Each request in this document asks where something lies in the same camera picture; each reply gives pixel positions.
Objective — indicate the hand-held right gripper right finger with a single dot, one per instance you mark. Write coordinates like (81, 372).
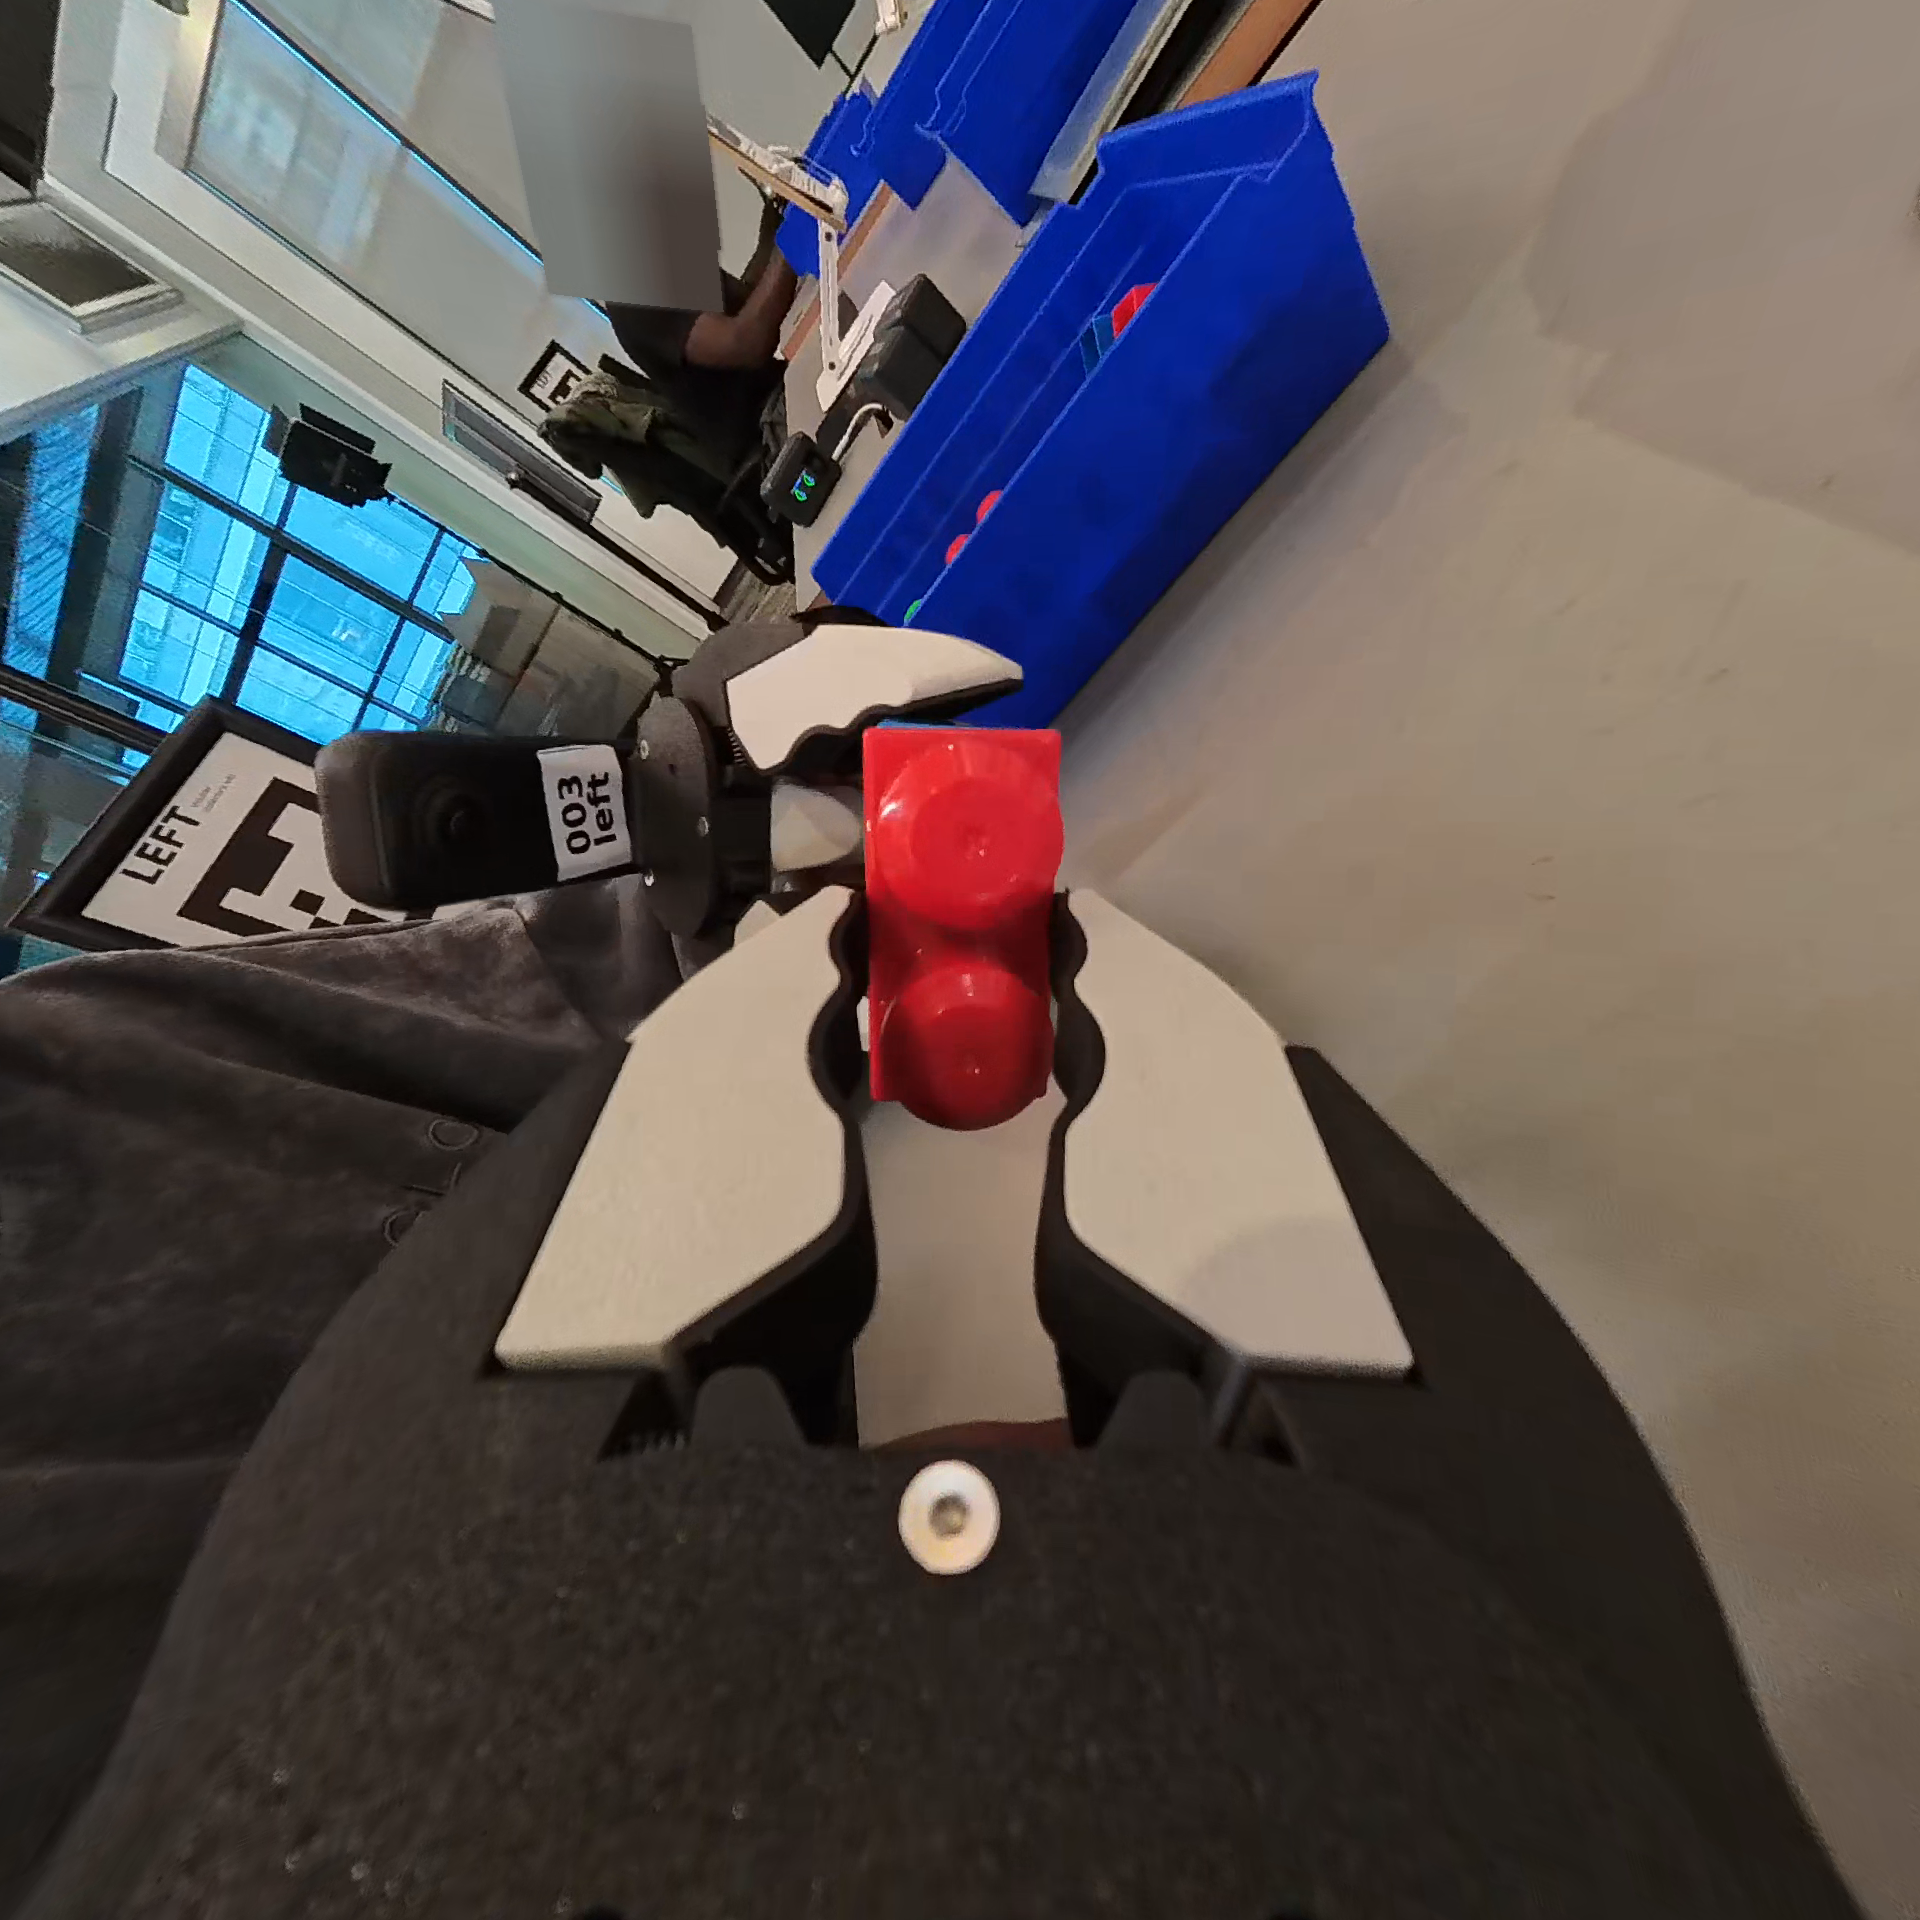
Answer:
(1230, 1201)

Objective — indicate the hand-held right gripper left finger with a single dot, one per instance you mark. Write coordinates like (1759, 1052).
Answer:
(675, 1201)

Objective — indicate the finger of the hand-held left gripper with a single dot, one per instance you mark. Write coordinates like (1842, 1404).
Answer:
(819, 832)
(855, 676)

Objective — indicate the red two-stud building block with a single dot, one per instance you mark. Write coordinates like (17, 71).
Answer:
(962, 869)

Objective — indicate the blue plastic bin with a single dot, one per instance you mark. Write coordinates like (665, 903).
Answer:
(839, 143)
(1202, 451)
(1020, 91)

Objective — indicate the person's left forearm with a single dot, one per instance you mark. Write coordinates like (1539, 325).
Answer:
(452, 990)

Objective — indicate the black device with green light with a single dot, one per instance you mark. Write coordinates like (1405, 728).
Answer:
(796, 480)

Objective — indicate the black box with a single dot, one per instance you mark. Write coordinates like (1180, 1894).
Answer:
(909, 345)

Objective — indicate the olive green jacket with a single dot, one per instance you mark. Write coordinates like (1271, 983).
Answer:
(617, 428)

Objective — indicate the wooden board document stand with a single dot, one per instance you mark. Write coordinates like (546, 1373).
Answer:
(826, 271)

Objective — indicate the black framed marker sign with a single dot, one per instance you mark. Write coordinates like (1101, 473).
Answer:
(195, 856)

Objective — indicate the person's own dark clothing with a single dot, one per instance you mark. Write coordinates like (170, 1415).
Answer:
(150, 1350)

